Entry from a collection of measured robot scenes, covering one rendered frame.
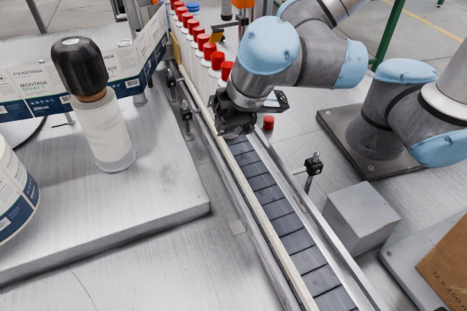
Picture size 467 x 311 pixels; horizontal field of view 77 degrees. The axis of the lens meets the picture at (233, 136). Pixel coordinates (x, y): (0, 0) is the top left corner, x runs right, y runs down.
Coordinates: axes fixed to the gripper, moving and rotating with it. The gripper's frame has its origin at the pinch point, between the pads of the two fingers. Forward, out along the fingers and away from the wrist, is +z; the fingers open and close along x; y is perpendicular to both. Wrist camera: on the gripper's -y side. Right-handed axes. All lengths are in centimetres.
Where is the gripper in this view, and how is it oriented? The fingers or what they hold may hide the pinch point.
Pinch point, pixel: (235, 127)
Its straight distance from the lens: 71.6
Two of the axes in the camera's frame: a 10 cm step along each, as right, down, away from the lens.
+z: -1.9, 3.3, 9.3
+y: -9.3, 2.6, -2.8
